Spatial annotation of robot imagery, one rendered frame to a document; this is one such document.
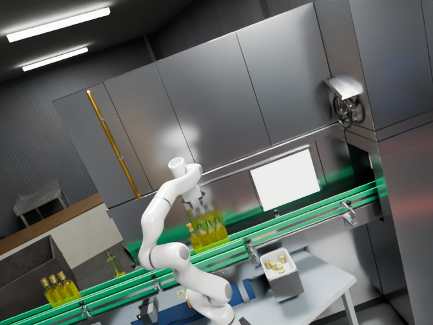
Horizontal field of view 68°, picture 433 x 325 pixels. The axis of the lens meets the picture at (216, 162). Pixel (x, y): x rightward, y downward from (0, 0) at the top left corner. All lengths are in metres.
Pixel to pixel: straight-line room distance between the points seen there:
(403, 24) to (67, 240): 5.01
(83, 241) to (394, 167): 4.65
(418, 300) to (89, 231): 4.48
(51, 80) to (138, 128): 6.42
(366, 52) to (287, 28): 0.50
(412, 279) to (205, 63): 1.85
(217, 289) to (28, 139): 7.15
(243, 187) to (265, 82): 0.68
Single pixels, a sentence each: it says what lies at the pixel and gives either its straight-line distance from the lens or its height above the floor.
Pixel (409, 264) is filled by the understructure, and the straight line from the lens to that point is 2.40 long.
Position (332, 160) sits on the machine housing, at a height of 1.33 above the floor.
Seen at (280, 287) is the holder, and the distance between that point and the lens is 1.97.
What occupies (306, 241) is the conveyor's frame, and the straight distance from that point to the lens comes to 2.20.
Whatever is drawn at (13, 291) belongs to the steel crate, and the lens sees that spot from 4.20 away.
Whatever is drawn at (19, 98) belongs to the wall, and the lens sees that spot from 8.34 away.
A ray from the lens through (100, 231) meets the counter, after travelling 5.59.
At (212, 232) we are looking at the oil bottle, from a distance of 2.05.
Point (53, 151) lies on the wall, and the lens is 8.35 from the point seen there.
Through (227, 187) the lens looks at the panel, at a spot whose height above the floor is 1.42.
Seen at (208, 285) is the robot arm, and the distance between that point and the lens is 1.60.
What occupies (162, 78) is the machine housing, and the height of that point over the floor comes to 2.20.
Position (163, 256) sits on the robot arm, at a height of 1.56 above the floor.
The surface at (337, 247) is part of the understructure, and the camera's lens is 2.58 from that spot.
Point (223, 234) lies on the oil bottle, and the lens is 2.07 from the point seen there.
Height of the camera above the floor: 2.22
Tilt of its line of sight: 17 degrees down
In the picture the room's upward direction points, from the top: 21 degrees counter-clockwise
